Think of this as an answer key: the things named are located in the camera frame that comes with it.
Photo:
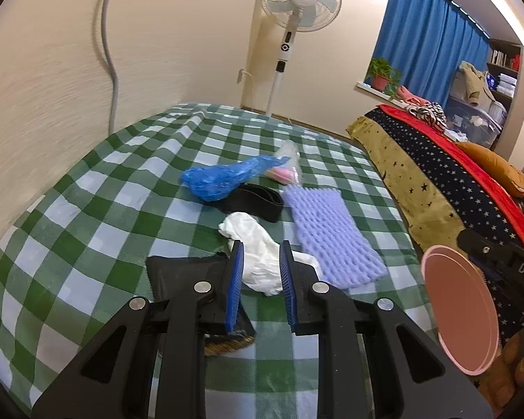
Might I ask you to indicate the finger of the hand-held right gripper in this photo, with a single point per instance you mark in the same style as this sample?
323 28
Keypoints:
484 251

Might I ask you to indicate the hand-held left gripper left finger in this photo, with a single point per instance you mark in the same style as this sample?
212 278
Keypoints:
235 288

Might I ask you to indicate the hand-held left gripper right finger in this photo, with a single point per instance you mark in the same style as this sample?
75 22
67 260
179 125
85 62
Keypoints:
288 288

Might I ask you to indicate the white plastic glove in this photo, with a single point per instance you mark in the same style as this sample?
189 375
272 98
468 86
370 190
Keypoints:
257 244

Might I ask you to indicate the pink round bin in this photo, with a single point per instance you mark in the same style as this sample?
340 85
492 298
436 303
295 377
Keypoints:
458 305

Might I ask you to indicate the dark grey cloth pouch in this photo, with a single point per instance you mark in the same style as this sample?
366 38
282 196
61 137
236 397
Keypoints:
179 270

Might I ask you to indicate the purple foam net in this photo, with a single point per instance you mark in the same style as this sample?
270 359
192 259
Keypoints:
327 235

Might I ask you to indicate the navy and red star-print blanket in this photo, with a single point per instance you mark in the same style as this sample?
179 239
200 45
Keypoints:
454 183

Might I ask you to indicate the orange plush toy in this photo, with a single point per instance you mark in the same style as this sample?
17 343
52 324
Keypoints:
511 371

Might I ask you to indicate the orange pillow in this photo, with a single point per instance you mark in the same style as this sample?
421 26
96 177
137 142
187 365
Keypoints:
493 166

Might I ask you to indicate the black elastic band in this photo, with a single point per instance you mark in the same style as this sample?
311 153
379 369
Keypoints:
262 203

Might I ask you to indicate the blue plastic bag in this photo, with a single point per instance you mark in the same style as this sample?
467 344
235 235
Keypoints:
214 181

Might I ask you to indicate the clear plastic bag with pink item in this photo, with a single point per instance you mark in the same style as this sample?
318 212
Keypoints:
286 166

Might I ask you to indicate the clear plastic storage box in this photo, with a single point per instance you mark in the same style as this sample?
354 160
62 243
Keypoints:
480 122

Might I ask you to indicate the black and white striped cloth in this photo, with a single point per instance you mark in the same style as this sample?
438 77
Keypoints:
432 115

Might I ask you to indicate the green checkered tablecloth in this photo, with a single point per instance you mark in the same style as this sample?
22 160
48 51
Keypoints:
91 227

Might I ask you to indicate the beige coat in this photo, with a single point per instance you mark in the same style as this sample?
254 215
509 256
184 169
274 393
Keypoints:
474 83

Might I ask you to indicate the pink cloth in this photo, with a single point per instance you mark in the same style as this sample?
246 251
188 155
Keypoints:
408 95

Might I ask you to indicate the dark bookshelf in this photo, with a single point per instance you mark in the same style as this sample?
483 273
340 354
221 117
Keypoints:
506 70

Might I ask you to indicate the white window sill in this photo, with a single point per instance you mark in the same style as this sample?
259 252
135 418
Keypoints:
371 89

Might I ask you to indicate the potted green plant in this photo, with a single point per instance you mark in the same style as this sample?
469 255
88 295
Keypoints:
382 74

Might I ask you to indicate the blue curtain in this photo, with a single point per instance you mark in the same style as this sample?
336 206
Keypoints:
423 39

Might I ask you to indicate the white wall plug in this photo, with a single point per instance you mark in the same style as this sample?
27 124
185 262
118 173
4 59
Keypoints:
240 75

